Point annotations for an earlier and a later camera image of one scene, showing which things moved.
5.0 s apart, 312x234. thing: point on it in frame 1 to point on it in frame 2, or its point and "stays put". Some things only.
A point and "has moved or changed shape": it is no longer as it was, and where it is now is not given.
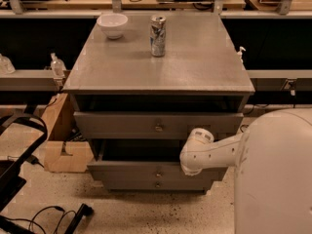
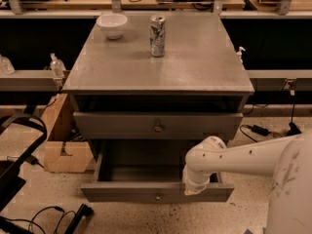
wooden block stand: x=60 y=154 stays put
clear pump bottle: x=58 y=66 stays put
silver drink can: x=158 y=35 stays put
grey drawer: x=144 y=160 has moved or changed shape
